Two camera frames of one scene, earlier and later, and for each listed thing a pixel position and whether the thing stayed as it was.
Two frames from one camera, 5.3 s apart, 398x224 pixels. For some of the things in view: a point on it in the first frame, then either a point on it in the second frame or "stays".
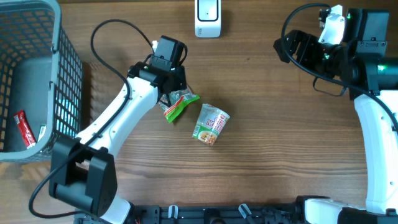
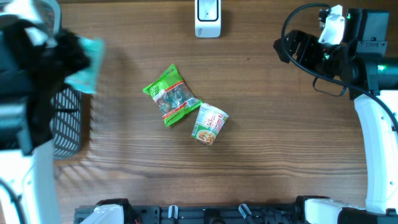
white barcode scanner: x=208 y=18 stays
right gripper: x=307 y=43 stays
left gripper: x=182 y=81 -> x=69 y=40
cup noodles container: x=211 y=124 stays
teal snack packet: x=67 y=116 -> x=86 y=79
